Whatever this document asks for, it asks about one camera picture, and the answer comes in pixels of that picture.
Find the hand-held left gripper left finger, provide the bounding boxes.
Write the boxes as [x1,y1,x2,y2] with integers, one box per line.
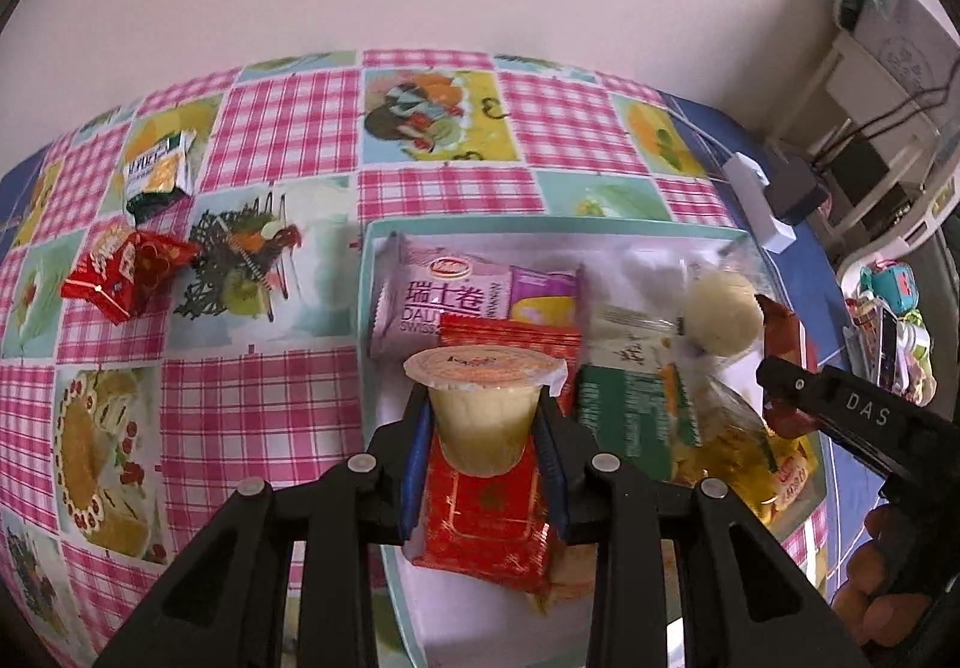
[94,379,437,668]

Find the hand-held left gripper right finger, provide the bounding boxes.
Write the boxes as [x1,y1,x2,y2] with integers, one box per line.
[534,398,871,668]

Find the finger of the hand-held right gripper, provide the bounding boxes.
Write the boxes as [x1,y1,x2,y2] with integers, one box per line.
[754,354,833,415]

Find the orange-red snack packet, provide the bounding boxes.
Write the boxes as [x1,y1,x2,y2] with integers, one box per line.
[754,293,815,440]

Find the clear cracker packet green edges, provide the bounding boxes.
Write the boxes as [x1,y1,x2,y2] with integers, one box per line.
[667,368,781,489]

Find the red gold-patterned snack packet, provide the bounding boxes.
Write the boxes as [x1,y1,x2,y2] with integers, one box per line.
[405,432,571,594]

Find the yellow jelly cup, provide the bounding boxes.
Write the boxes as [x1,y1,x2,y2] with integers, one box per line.
[403,345,567,475]

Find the dark green snack packet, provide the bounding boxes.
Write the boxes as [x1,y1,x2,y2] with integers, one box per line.
[576,364,702,485]

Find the round pale snack ball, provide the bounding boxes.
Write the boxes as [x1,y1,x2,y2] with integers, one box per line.
[682,263,766,358]

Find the yellow bread packet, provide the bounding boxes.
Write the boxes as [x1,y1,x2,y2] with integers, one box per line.
[675,435,818,526]

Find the white tray with teal rim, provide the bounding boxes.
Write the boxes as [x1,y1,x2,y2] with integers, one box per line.
[356,214,830,668]

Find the white packet with orange print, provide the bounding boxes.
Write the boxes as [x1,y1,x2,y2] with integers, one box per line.
[589,300,695,384]

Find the purple snack packet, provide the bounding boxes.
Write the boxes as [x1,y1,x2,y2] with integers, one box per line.
[369,233,584,360]

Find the person's right hand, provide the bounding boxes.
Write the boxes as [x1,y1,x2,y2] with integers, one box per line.
[832,503,938,646]

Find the colourful toy pile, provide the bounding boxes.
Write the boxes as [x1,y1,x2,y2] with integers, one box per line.
[844,259,938,406]

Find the white power strip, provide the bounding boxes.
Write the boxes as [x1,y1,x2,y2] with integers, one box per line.
[721,152,796,254]

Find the dark grey box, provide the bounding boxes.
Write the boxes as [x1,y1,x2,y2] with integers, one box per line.
[765,154,826,223]

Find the white shelf rack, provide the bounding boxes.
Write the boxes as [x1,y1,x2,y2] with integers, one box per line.
[765,0,960,264]

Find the red crinkled snack packet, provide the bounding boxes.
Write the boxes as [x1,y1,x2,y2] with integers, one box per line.
[60,221,202,325]

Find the pink checked picture tablecloth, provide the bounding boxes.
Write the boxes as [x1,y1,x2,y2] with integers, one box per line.
[0,49,751,668]

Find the white and green snack packet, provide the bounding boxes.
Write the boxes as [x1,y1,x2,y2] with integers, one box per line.
[122,128,197,226]

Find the black cable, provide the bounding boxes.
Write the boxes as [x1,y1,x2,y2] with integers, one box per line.
[806,64,960,166]

